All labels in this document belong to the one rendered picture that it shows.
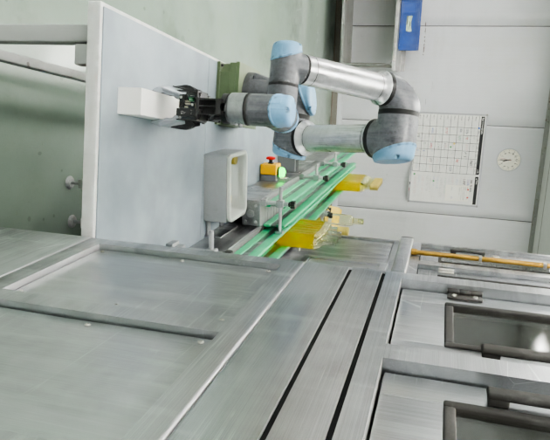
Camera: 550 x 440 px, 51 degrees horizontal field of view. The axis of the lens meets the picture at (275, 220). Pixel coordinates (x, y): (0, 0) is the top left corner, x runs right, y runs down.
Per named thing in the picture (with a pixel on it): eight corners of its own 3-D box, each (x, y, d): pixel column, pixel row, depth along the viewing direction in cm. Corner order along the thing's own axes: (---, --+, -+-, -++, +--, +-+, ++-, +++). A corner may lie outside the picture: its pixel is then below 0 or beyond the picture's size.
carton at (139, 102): (118, 86, 135) (141, 87, 133) (165, 99, 158) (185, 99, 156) (117, 113, 135) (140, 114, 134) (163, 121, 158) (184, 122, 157)
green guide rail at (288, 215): (263, 226, 212) (284, 228, 209) (263, 223, 211) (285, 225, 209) (343, 163, 375) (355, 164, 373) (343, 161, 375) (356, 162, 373)
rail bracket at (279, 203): (259, 232, 208) (293, 236, 204) (260, 186, 204) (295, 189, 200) (262, 230, 210) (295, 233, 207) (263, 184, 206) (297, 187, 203)
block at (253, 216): (241, 225, 209) (259, 227, 207) (241, 199, 207) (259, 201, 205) (244, 223, 212) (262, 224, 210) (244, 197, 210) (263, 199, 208)
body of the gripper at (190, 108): (175, 87, 136) (223, 89, 133) (189, 92, 144) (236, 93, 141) (173, 120, 137) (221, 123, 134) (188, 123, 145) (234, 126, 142)
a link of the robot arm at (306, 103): (283, 81, 203) (320, 83, 199) (279, 120, 204) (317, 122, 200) (272, 74, 191) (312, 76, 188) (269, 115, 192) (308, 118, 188)
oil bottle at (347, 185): (326, 189, 330) (377, 193, 322) (327, 179, 328) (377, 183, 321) (328, 188, 335) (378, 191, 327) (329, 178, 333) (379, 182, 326)
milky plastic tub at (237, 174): (204, 221, 192) (230, 223, 190) (204, 154, 187) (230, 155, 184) (223, 210, 208) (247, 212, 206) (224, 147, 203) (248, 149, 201)
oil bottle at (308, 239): (264, 244, 217) (320, 250, 212) (264, 230, 216) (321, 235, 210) (269, 240, 222) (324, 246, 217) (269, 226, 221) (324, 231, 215)
